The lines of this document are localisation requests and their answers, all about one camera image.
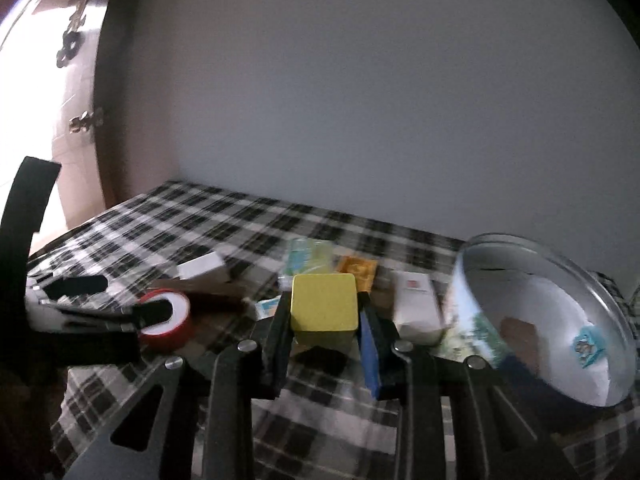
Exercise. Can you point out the brown wooden block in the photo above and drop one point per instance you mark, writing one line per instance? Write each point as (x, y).
(215, 297)

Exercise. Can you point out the black door ornament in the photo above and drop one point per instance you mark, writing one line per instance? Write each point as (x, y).
(71, 40)

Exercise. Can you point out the metal door hinge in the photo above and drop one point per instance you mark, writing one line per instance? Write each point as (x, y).
(86, 120)

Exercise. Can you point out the yellow cartoon face toy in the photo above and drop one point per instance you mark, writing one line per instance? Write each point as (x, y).
(357, 270)

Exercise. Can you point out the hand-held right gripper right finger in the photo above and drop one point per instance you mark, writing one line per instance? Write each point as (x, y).
(370, 355)

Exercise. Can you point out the beige door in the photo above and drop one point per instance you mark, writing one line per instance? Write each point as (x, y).
(70, 185)

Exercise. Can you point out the white box with red label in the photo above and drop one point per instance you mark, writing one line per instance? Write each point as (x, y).
(417, 305)

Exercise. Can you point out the round printed metal tin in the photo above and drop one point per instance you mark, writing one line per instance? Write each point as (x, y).
(545, 310)

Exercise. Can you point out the yellow cube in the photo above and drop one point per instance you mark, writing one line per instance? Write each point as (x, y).
(325, 305)

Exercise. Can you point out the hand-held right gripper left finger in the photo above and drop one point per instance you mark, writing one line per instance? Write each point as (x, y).
(275, 360)

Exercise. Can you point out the white plug charger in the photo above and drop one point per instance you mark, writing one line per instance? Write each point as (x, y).
(200, 265)

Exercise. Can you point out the green packet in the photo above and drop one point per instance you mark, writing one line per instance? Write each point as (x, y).
(306, 257)

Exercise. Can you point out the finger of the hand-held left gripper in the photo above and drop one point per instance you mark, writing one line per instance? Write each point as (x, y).
(125, 317)
(75, 286)

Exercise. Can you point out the dark wooden door frame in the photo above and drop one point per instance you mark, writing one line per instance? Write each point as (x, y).
(117, 85)

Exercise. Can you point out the small pale printed box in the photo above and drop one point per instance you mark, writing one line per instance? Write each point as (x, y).
(267, 308)

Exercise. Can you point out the red tape roll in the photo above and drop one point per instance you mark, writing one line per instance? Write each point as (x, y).
(172, 332)

